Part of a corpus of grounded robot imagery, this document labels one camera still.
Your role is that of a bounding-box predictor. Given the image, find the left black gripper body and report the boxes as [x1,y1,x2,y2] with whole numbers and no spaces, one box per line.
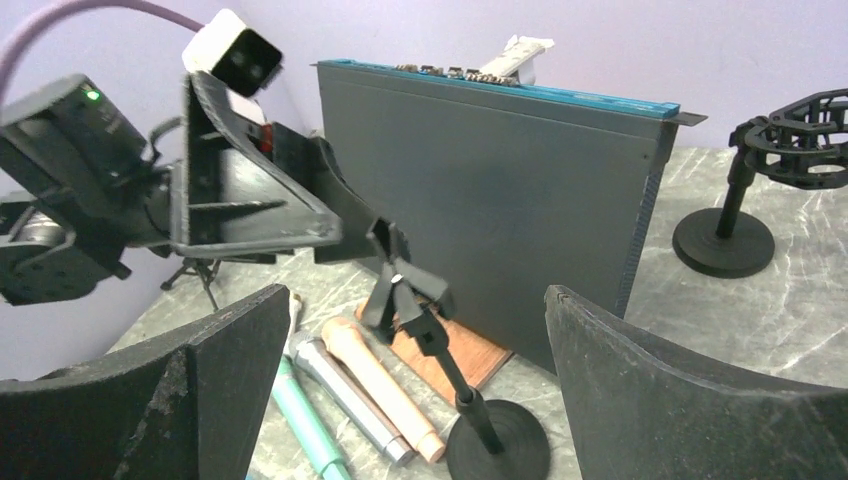
[142,116,184,258]

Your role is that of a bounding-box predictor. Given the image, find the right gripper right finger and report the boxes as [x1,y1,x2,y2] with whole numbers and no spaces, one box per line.
[545,286,847,479]

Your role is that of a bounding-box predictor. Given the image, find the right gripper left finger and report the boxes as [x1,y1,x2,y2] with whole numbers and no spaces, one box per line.
[1,284,290,479]

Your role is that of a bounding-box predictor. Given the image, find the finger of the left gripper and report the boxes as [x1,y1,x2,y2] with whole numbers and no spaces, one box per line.
[271,122,409,264]
[169,70,344,260]

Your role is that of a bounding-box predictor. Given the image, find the black tripod shock-mount stand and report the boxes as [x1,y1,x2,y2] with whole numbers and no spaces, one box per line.
[160,257,221,311]

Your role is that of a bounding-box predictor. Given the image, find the pink microphone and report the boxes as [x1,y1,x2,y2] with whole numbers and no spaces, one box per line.
[321,317,446,464]

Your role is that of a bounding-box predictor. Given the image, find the grey microphone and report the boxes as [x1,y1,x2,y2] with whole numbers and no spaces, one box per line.
[288,331,415,467]

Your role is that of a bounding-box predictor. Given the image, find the mint green microphone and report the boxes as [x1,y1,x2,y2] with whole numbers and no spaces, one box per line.
[271,355,352,480]

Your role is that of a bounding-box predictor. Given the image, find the black clip stand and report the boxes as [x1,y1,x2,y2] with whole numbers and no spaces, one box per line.
[362,218,551,480]

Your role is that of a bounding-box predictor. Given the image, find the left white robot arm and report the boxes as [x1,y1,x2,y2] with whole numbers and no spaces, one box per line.
[1,73,379,306]

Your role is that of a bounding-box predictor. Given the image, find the white plastic faucet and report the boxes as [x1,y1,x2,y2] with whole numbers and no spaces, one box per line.
[283,292,304,356]

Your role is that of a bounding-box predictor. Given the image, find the dark grey upright panel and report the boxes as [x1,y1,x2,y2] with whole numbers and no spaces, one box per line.
[317,60,681,370]

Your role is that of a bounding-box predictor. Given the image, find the wooden board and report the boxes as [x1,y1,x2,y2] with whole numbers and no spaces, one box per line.
[369,317,512,407]

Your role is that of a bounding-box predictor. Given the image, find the white object behind panel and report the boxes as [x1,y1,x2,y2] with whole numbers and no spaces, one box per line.
[479,35,555,85]

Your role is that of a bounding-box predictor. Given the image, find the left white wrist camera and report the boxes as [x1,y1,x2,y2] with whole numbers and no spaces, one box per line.
[181,8,284,124]

